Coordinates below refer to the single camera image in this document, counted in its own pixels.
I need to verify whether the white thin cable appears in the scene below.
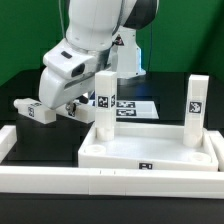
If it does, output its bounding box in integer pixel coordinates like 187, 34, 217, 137
58, 0, 68, 41

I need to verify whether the fiducial marker sheet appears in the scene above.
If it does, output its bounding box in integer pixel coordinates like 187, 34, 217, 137
116, 100, 159, 119

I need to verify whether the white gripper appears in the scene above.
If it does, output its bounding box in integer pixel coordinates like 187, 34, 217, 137
39, 67, 98, 116

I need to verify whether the white desk top panel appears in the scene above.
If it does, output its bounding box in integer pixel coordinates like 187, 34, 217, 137
78, 122, 218, 172

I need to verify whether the white U-shaped obstacle fence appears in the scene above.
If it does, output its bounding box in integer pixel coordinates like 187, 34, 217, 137
0, 125, 224, 199

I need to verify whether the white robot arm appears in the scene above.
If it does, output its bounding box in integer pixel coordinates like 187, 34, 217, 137
39, 0, 159, 109

